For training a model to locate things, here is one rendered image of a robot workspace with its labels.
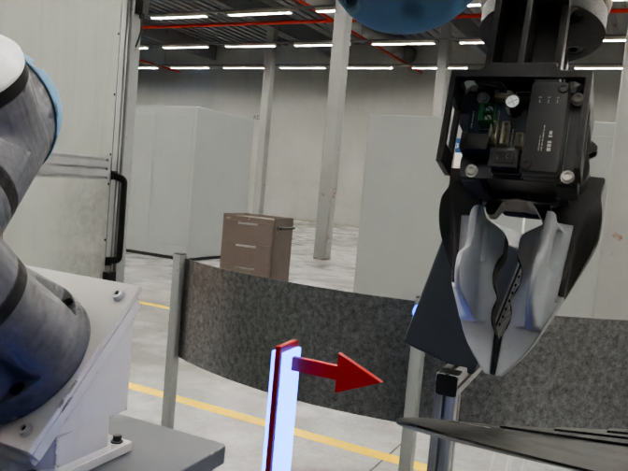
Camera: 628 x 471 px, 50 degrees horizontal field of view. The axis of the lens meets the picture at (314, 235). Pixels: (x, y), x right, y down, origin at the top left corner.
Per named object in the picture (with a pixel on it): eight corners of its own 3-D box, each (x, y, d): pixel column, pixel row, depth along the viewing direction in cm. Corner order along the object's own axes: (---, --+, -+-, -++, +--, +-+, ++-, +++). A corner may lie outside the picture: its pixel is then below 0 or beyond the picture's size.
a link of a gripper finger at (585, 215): (501, 287, 38) (523, 142, 39) (505, 292, 39) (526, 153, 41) (592, 298, 36) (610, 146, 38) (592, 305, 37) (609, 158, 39)
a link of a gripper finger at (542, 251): (479, 366, 33) (506, 188, 35) (495, 376, 38) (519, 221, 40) (546, 378, 32) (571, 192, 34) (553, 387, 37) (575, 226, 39)
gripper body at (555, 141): (427, 172, 35) (463, -33, 37) (458, 220, 43) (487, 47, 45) (585, 183, 32) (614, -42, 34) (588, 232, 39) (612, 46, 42)
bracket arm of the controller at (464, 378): (456, 398, 89) (458, 377, 89) (434, 393, 91) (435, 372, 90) (489, 363, 111) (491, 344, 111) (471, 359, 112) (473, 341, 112)
